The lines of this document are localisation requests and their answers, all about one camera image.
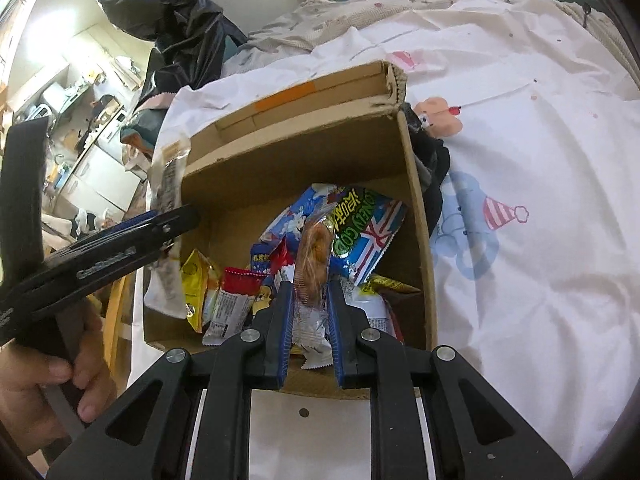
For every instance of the blue white snack bag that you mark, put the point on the blue white snack bag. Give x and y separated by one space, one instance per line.
295 215

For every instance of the white blue snack packet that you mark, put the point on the white blue snack packet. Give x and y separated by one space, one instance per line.
370 305

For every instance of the printed blanket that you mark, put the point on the printed blanket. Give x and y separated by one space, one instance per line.
525 160

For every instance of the yellow brown snack packet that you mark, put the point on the yellow brown snack packet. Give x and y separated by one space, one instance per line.
395 285

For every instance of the clear brown pastry packet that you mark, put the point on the clear brown pastry packet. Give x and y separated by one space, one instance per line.
312 260

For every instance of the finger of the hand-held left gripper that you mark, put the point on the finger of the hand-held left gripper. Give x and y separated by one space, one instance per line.
170 227
115 232

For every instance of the cardboard box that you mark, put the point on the cardboard box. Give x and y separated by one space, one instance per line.
310 150

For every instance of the red-ended white snack packet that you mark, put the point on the red-ended white snack packet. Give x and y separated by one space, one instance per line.
230 305

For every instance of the dark grey cloth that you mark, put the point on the dark grey cloth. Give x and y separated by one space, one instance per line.
432 170

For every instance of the teal brown bag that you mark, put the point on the teal brown bag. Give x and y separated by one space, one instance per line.
145 125

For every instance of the floral quilt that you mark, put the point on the floral quilt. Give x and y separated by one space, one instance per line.
350 10

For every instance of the person's left hand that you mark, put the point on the person's left hand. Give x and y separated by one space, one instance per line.
20 400

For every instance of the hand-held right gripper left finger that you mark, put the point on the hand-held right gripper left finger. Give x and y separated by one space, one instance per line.
285 330

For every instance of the black plastic bag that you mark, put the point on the black plastic bag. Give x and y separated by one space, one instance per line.
175 20

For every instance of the white kitchen cabinet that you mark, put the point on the white kitchen cabinet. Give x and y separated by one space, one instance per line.
100 175

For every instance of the blue red snack packet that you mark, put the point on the blue red snack packet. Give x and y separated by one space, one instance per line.
261 260

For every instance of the green flag print snack bag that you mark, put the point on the green flag print snack bag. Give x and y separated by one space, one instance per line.
370 240

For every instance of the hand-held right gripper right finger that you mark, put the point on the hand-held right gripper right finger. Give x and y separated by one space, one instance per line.
336 340

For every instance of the cartoon print snack packet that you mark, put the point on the cartoon print snack packet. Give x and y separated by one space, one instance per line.
264 300

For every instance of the large yellow snack bag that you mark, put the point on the large yellow snack bag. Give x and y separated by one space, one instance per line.
197 280

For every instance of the clear white snack wrapper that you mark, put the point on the clear white snack wrapper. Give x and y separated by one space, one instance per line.
162 290

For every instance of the white paper sheet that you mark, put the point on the white paper sheet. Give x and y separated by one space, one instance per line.
310 440

